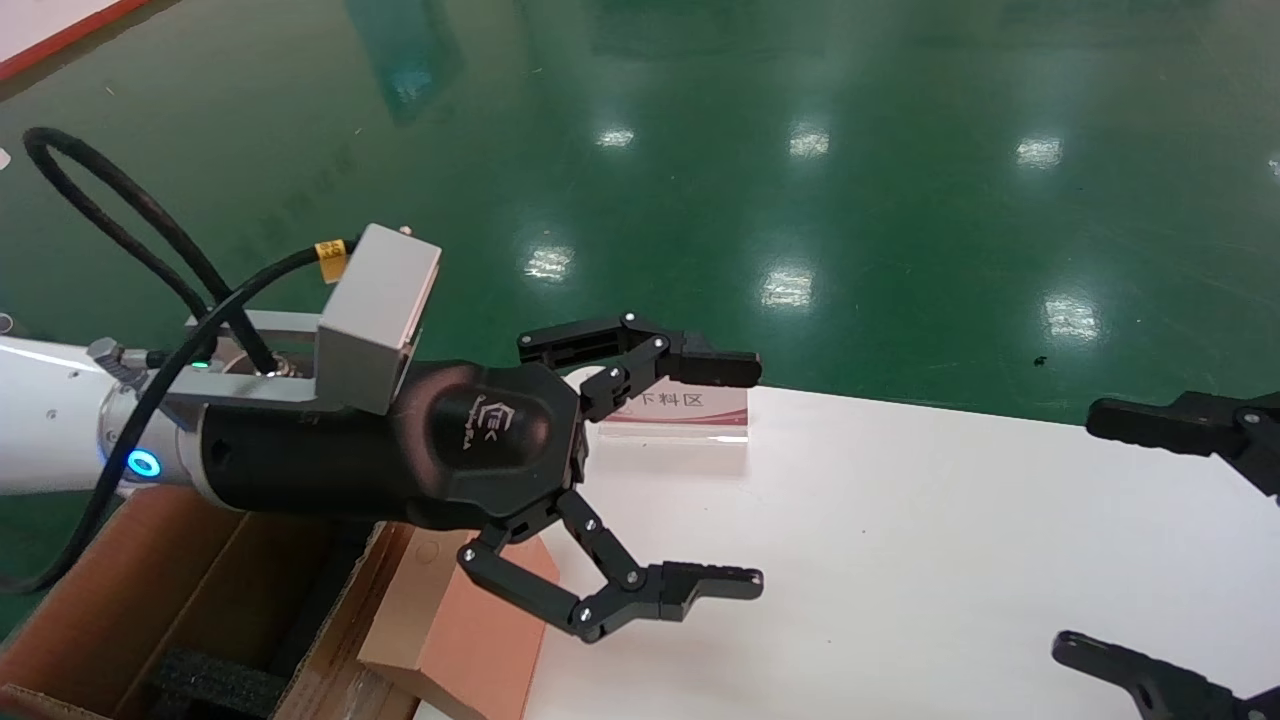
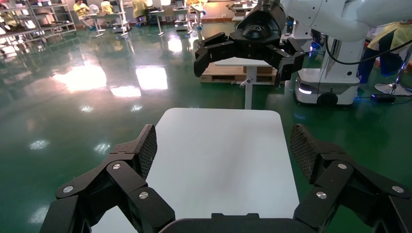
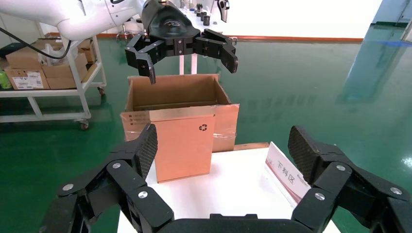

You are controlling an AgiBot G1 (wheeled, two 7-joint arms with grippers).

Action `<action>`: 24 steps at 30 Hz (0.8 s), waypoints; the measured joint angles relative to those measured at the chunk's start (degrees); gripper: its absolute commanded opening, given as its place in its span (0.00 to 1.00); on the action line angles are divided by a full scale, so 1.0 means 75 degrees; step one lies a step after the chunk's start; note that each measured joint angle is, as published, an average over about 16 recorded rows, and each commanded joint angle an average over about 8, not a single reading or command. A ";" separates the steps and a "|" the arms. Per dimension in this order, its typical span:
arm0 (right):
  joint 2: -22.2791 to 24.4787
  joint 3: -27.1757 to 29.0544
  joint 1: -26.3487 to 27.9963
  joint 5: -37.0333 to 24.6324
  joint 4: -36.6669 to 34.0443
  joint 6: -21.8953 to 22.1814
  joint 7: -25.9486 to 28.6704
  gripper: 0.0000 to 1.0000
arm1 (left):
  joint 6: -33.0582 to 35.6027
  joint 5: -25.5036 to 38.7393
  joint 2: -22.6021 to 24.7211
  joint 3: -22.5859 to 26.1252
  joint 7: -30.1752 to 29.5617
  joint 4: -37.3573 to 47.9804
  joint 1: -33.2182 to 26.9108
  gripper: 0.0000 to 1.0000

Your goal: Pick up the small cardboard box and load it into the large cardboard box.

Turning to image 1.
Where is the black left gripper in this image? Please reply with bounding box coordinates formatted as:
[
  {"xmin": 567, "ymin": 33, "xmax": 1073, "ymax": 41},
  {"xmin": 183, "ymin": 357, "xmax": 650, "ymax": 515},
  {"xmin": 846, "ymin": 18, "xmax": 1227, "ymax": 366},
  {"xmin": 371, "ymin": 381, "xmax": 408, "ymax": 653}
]
[{"xmin": 190, "ymin": 312, "xmax": 765, "ymax": 644}]

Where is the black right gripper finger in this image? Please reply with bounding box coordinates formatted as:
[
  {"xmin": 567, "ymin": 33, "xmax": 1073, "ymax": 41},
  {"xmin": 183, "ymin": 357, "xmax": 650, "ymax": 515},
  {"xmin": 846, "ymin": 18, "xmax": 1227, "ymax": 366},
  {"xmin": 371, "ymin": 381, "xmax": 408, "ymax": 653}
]
[
  {"xmin": 1052, "ymin": 630, "xmax": 1280, "ymax": 720},
  {"xmin": 1086, "ymin": 390, "xmax": 1280, "ymax": 497}
]

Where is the small cardboard box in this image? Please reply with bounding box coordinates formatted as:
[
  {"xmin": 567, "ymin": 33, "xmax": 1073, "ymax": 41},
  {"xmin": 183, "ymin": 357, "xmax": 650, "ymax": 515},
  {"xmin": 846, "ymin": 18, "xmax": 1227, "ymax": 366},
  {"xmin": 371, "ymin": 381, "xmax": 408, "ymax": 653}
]
[{"xmin": 357, "ymin": 522, "xmax": 561, "ymax": 720}]

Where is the large open cardboard box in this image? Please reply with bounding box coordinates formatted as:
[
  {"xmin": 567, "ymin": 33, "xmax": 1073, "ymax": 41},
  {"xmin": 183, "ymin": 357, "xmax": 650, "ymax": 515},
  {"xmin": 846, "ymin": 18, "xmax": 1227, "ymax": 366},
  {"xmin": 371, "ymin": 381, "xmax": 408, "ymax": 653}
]
[{"xmin": 0, "ymin": 485, "xmax": 426, "ymax": 720}]

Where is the clear acrylic sign red stripe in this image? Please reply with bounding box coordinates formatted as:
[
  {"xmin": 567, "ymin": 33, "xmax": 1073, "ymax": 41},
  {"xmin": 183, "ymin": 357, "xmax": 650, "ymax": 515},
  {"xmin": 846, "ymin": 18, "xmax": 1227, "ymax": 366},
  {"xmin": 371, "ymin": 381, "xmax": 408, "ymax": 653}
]
[{"xmin": 598, "ymin": 385, "xmax": 751, "ymax": 446}]

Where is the black foam pad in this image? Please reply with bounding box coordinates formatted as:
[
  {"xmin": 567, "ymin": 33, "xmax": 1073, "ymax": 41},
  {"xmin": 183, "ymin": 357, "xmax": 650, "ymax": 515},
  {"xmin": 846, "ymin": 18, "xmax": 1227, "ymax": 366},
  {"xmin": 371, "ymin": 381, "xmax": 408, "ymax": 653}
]
[{"xmin": 150, "ymin": 645, "xmax": 291, "ymax": 720}]

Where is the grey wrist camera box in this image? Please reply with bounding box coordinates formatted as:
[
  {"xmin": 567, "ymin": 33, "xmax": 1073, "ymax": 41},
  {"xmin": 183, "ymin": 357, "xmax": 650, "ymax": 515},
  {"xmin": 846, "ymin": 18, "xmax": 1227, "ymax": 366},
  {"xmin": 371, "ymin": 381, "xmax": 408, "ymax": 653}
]
[{"xmin": 315, "ymin": 224, "xmax": 443, "ymax": 416}]

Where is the silver camera mounting bracket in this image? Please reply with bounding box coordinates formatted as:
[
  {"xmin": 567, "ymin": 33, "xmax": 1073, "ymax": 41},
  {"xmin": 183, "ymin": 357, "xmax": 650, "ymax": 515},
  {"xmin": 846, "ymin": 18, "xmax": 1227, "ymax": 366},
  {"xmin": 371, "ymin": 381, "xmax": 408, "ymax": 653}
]
[{"xmin": 160, "ymin": 310, "xmax": 329, "ymax": 407}]

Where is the black cable with yellow tag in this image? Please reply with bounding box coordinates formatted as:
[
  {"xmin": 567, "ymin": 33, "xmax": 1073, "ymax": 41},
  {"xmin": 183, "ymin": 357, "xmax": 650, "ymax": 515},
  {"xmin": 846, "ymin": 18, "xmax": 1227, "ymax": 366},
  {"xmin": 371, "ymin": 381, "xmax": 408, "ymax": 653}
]
[{"xmin": 0, "ymin": 238, "xmax": 361, "ymax": 598}]

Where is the black looped cable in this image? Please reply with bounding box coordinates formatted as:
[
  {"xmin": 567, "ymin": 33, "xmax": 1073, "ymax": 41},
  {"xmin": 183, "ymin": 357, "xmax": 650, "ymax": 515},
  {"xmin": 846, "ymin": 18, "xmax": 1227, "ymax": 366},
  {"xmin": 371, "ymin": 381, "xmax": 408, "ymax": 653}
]
[{"xmin": 22, "ymin": 127, "xmax": 286, "ymax": 379}]

